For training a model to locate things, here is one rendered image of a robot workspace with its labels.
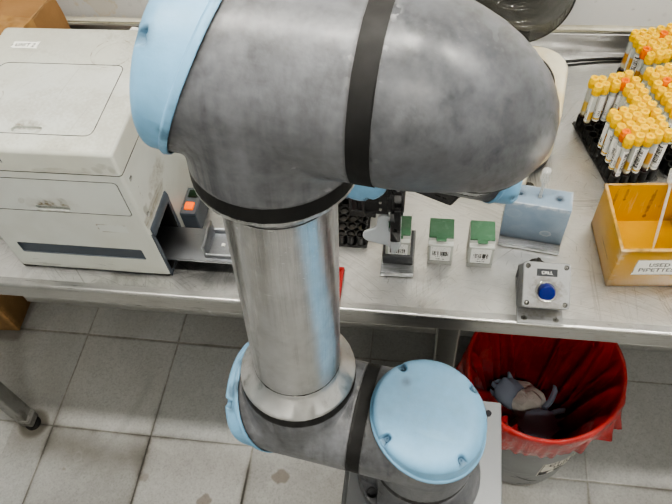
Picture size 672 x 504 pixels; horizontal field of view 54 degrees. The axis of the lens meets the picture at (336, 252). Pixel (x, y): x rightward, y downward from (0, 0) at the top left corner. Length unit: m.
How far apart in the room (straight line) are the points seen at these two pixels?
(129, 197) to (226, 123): 0.65
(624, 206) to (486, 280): 0.26
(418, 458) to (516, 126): 0.37
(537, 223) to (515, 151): 0.74
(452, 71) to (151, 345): 1.88
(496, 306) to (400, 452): 0.48
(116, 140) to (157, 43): 0.60
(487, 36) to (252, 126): 0.13
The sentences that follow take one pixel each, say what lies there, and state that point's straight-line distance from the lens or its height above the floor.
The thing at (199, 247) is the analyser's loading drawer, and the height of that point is 0.91.
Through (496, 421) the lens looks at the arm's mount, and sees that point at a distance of 0.91.
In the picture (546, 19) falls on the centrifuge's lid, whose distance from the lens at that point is 1.38.
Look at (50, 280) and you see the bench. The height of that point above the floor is 0.87.
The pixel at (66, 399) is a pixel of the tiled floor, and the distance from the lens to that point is 2.17.
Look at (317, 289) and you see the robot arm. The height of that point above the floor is 1.37.
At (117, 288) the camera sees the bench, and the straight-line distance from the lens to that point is 1.19.
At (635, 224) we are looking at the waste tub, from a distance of 1.22.
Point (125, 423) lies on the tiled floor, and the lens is 2.07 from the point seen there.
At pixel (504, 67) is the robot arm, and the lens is 0.36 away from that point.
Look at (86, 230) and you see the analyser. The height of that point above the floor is 1.00.
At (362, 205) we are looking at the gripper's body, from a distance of 0.97.
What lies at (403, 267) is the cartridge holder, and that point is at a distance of 1.10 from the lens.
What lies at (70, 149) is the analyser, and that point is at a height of 1.17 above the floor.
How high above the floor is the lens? 1.80
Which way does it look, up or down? 54 degrees down
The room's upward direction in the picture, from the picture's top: 7 degrees counter-clockwise
